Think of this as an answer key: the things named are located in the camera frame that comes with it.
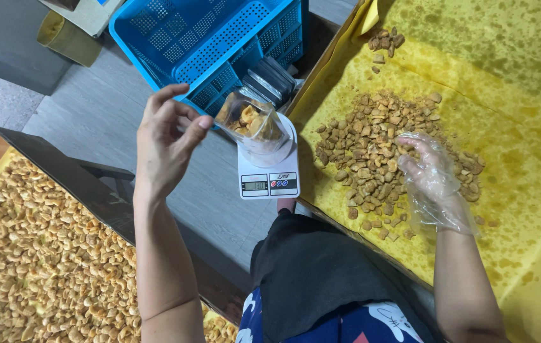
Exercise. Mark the person's left hand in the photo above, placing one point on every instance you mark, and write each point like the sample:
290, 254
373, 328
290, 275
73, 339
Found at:
156, 147

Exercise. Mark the person's right hand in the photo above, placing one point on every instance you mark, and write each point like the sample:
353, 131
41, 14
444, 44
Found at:
432, 190

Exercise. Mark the clear plastic pouch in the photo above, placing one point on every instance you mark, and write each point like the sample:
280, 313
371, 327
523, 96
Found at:
258, 133

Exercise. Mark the large heap of brown snacks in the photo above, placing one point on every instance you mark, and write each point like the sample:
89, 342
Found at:
370, 152

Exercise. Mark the yellow oil-stained paper sheet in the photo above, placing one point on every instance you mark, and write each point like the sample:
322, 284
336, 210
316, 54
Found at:
513, 228
489, 52

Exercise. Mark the small portion of fried snacks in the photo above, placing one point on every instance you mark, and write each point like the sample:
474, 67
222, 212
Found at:
250, 121

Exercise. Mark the white digital kitchen scale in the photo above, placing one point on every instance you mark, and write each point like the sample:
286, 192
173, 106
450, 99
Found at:
270, 178

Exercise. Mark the blue perforated plastic basket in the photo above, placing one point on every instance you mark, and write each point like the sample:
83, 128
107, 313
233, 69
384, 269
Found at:
213, 43

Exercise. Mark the stack of empty clear pouches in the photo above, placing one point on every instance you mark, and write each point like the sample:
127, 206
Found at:
270, 81

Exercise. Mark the person's black shorts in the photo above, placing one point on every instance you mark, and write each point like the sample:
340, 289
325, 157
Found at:
318, 267

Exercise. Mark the yellow plastic container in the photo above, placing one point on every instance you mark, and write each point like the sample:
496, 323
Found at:
68, 38

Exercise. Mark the person's knee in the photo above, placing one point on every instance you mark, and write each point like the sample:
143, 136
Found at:
286, 205

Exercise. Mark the white cardboard box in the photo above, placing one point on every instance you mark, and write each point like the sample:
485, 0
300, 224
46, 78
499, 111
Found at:
84, 14

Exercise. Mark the small cluster of brown snacks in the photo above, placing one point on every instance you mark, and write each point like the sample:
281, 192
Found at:
384, 42

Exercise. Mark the heap of pale fried snacks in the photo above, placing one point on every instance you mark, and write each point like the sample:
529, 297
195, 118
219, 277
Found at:
46, 267

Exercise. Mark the wooden tray with brown snacks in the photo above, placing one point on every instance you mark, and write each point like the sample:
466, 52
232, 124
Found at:
320, 62

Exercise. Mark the person's blue patterned shirt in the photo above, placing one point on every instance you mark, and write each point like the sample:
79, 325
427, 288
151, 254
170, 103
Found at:
327, 326

